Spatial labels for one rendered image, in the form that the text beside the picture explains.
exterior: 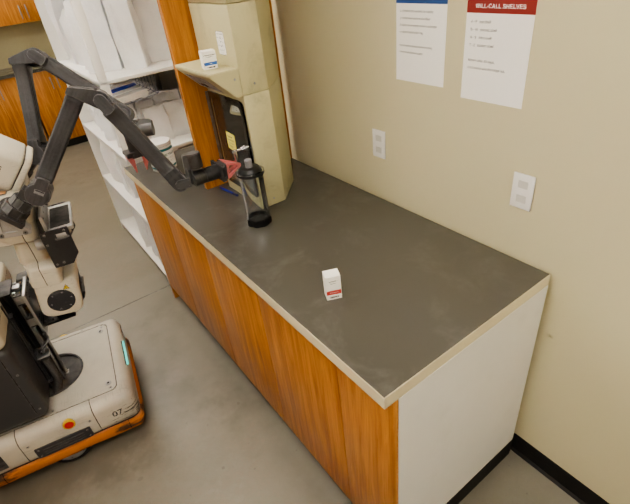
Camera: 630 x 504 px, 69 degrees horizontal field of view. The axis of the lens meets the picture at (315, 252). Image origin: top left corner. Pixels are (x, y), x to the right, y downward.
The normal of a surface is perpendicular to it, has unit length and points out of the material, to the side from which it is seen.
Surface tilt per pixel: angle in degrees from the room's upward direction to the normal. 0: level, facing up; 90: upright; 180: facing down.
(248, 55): 90
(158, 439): 0
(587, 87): 90
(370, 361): 0
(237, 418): 0
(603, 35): 90
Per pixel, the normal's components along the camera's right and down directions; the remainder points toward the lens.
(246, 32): 0.59, 0.40
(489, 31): -0.80, 0.40
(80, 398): -0.10, -0.83
